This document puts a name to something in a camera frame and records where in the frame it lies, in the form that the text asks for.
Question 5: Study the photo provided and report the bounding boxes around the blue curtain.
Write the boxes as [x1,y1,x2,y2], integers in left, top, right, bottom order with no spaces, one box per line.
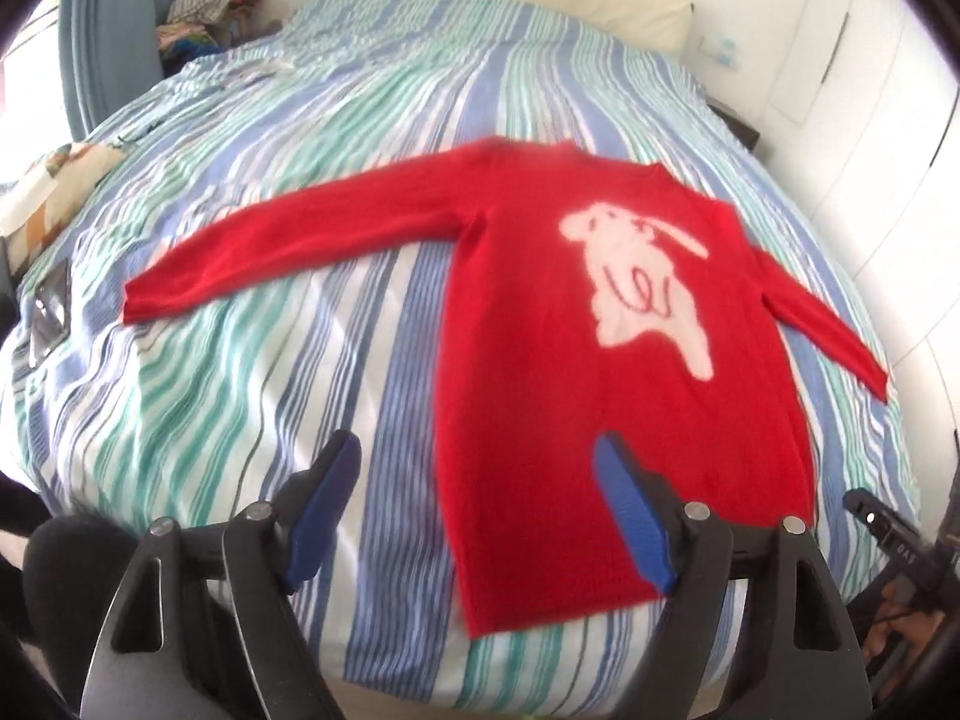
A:
[59,0,174,142]

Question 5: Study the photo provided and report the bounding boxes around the person's right hand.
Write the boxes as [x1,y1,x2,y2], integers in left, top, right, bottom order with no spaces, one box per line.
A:
[862,582,946,683]

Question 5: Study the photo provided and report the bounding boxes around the wall socket with blue sticker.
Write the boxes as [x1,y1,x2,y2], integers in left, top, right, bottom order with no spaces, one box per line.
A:
[698,36,739,70]

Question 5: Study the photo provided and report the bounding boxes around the clear plastic bag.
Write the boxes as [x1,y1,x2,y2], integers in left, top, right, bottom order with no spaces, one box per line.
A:
[28,260,71,371]

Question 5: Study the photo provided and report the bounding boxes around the red sweater with white rabbit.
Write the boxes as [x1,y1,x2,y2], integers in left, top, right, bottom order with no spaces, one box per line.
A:
[122,138,889,637]

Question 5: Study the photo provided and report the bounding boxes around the white item on bed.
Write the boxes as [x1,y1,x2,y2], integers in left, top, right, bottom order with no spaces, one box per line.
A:
[221,57,296,88]

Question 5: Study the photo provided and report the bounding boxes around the pile of clothes on nightstand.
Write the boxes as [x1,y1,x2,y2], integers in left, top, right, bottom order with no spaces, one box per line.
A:
[155,0,262,76]

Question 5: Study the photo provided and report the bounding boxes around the striped blue green bedspread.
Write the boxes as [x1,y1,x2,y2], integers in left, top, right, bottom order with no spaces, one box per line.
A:
[2,0,878,717]

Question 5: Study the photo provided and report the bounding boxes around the white wardrobe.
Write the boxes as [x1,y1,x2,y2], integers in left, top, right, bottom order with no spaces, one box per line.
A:
[740,0,958,416]

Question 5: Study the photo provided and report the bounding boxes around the dark wooden nightstand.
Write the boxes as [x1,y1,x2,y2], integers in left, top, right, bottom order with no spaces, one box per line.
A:
[708,98,760,153]

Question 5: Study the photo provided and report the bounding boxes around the patterned cushion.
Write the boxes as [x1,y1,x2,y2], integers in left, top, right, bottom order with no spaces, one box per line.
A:
[2,142,125,273]

